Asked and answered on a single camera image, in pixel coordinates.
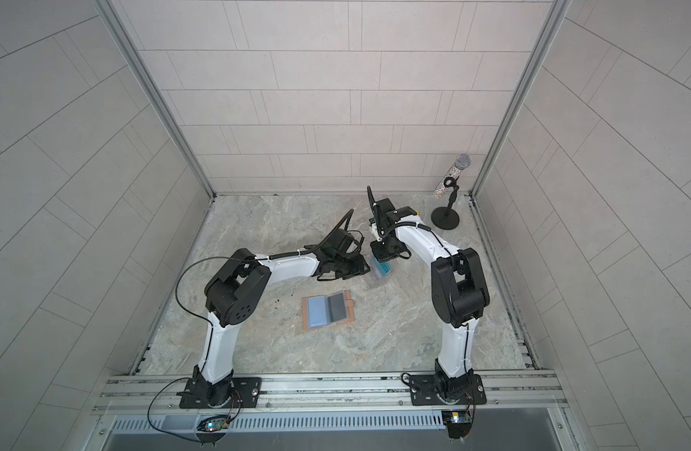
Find clear acrylic card box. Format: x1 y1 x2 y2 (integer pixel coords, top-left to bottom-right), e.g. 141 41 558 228
368 255 392 289

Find tan leather card holder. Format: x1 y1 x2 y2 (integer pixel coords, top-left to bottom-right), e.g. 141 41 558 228
302 291 355 331

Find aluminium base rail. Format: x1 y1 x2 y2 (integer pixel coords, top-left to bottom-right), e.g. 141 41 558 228
84 369 584 450

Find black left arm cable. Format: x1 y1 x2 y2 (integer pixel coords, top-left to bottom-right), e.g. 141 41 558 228
174 207 356 362

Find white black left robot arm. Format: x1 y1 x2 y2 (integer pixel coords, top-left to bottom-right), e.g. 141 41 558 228
192 229 370 405

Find black microphone stand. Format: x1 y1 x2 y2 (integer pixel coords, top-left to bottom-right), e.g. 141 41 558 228
431 177 460 230

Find left green circuit board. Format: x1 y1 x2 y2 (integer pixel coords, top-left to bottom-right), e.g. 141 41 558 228
197 415 231 433

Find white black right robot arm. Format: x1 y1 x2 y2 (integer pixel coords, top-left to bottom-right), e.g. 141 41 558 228
367 190 490 403

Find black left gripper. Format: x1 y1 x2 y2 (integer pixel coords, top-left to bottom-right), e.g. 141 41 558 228
330 252 373 279

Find right circuit board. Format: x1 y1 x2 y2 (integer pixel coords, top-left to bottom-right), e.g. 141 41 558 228
441 411 474 440

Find black VIP card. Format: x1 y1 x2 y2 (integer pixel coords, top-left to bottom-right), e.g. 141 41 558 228
328 292 348 323

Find teal VIP card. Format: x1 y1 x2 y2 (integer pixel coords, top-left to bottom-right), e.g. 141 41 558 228
373 260 392 279

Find glitter microphone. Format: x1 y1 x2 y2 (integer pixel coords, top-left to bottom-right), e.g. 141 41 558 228
434 153 471 199

